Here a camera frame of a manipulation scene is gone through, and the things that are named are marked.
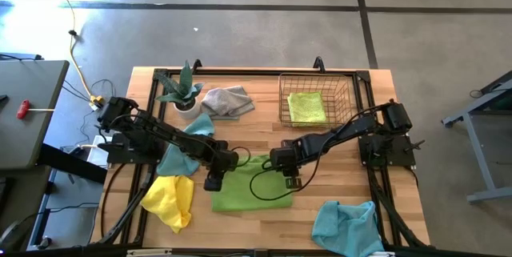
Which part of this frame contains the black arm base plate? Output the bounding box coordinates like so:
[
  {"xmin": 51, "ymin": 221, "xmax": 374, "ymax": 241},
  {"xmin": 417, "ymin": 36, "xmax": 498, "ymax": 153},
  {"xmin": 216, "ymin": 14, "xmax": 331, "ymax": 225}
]
[
  {"xmin": 98, "ymin": 132, "xmax": 161, "ymax": 166},
  {"xmin": 358, "ymin": 135, "xmax": 417, "ymax": 168}
]

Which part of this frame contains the grey metal desk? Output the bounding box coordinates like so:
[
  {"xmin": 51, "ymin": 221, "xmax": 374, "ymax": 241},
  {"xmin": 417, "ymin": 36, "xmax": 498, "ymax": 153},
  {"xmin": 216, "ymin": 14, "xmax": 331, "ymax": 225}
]
[{"xmin": 442, "ymin": 70, "xmax": 512, "ymax": 204}]

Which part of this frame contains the green microfiber towel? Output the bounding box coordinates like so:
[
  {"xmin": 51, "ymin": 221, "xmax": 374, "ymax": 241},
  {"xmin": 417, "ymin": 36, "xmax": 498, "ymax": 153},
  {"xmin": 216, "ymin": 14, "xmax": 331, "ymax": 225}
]
[{"xmin": 210, "ymin": 155, "xmax": 294, "ymax": 213}]

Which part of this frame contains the white box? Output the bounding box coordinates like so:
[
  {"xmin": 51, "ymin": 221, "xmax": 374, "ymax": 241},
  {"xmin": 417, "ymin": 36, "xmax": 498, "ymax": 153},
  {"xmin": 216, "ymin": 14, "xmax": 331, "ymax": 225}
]
[{"xmin": 79, "ymin": 135, "xmax": 111, "ymax": 169}]

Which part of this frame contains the black table beam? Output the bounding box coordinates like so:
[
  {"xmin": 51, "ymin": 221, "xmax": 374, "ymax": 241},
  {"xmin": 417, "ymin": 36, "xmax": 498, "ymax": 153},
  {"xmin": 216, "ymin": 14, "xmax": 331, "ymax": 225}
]
[{"xmin": 38, "ymin": 143, "xmax": 109, "ymax": 184}]

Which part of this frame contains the teal microfiber towel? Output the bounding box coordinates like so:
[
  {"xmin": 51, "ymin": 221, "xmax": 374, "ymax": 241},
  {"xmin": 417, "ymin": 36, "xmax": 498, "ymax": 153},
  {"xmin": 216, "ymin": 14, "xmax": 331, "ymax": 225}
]
[{"xmin": 155, "ymin": 112, "xmax": 216, "ymax": 177}]

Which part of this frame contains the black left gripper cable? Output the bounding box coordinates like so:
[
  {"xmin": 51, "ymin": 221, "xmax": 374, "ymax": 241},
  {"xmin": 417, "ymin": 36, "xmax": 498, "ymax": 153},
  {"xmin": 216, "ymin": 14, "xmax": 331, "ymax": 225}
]
[{"xmin": 230, "ymin": 146, "xmax": 252, "ymax": 169}]

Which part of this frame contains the black aluminium table frame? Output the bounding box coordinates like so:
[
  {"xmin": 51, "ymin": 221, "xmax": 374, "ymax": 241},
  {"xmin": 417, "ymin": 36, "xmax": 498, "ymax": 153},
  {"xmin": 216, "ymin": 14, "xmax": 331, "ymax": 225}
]
[{"xmin": 90, "ymin": 55, "xmax": 431, "ymax": 250}]

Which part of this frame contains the red-handled screwdriver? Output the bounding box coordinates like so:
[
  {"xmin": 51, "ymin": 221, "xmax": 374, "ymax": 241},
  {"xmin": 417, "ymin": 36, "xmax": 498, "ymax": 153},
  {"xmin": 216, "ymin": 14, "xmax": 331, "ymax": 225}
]
[{"xmin": 15, "ymin": 99, "xmax": 56, "ymax": 121}]

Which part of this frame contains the grey microfiber towel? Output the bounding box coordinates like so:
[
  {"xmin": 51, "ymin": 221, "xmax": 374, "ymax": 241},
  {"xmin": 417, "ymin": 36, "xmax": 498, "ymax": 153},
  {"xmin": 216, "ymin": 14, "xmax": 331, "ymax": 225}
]
[{"xmin": 199, "ymin": 84, "xmax": 256, "ymax": 121}]

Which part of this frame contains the wire basket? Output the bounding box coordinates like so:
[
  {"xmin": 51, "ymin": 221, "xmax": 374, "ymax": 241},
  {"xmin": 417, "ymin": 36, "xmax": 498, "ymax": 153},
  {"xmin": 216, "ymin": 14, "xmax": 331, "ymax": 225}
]
[{"xmin": 278, "ymin": 72, "xmax": 354, "ymax": 129}]

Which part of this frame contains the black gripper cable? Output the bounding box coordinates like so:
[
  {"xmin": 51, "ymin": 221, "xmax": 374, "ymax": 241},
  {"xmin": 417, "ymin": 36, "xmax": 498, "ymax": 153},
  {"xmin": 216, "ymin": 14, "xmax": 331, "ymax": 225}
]
[
  {"xmin": 230, "ymin": 146, "xmax": 252, "ymax": 169},
  {"xmin": 250, "ymin": 102, "xmax": 387, "ymax": 202}
]

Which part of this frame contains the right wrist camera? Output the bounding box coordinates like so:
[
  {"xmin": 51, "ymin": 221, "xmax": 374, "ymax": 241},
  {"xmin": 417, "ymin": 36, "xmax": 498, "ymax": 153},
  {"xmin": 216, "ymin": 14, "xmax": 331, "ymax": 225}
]
[{"xmin": 269, "ymin": 147, "xmax": 286, "ymax": 169}]

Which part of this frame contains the yellow microfiber towel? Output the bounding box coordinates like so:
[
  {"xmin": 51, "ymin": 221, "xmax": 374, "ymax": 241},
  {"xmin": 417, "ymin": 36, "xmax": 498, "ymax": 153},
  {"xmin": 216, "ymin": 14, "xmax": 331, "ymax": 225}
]
[{"xmin": 139, "ymin": 175, "xmax": 196, "ymax": 235}]

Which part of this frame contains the lime yellow-green microfiber towel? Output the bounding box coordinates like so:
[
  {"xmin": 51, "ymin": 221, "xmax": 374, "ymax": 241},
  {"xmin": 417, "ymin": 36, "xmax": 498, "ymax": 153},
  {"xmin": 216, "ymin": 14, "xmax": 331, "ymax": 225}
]
[{"xmin": 286, "ymin": 90, "xmax": 328, "ymax": 127}]

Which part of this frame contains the potted plant in white pot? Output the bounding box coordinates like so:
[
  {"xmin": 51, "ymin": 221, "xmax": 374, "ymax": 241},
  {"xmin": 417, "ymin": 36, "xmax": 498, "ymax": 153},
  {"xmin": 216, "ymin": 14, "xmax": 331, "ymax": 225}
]
[{"xmin": 154, "ymin": 59, "xmax": 207, "ymax": 121}]

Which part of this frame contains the yellow extension cable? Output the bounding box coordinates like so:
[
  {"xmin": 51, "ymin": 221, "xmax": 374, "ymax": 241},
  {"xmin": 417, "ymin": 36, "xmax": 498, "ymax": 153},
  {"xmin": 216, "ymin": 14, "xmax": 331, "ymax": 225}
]
[{"xmin": 42, "ymin": 0, "xmax": 106, "ymax": 108}]

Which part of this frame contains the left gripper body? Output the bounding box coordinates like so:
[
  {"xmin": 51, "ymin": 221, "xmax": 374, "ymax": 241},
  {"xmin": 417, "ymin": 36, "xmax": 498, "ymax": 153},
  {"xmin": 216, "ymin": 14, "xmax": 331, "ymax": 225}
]
[{"xmin": 207, "ymin": 140, "xmax": 240, "ymax": 175}]

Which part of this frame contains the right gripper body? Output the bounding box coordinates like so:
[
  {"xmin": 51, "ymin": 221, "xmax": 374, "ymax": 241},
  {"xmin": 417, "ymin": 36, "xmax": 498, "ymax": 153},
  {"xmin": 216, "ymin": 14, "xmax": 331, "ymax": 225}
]
[{"xmin": 282, "ymin": 139, "xmax": 311, "ymax": 178}]

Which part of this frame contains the light blue microfiber towel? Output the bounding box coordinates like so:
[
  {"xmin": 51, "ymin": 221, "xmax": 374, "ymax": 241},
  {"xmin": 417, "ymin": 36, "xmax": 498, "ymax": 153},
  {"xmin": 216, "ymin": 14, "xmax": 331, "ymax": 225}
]
[{"xmin": 311, "ymin": 199, "xmax": 385, "ymax": 257}]

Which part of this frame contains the grey side table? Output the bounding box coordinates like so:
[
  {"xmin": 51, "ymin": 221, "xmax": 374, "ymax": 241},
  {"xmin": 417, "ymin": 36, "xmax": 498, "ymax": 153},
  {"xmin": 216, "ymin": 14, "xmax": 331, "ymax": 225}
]
[{"xmin": 0, "ymin": 59, "xmax": 71, "ymax": 170}]

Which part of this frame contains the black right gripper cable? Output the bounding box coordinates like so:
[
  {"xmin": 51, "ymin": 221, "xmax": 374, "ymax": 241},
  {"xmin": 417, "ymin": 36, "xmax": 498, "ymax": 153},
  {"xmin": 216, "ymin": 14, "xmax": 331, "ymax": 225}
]
[{"xmin": 250, "ymin": 102, "xmax": 387, "ymax": 202}]

